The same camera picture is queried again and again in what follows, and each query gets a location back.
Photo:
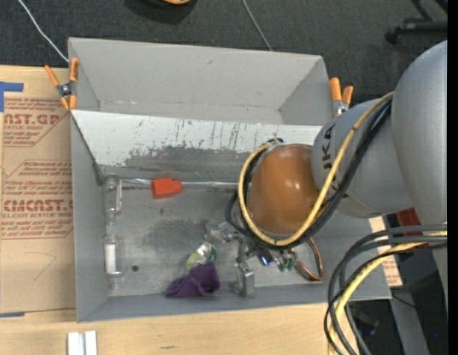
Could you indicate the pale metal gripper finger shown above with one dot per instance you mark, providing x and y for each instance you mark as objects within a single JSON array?
[
  {"x": 242, "y": 254},
  {"x": 245, "y": 282}
]

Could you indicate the green and yellow ball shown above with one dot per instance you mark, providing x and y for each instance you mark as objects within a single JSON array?
[{"x": 201, "y": 256}]

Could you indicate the purple cloth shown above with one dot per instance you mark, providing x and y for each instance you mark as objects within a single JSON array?
[{"x": 197, "y": 282}]

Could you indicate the orange-red block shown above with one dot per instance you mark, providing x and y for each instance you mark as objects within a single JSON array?
[{"x": 165, "y": 188}]

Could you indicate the clear bottle with white core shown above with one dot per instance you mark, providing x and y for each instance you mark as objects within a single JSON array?
[{"x": 111, "y": 257}]

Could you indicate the clear glass jar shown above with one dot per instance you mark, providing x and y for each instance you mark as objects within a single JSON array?
[{"x": 112, "y": 194}]

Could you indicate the grey metal bin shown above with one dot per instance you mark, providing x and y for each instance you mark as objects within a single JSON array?
[{"x": 199, "y": 87}]

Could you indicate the brown cardboard board red print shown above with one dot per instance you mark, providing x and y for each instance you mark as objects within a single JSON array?
[{"x": 32, "y": 242}]

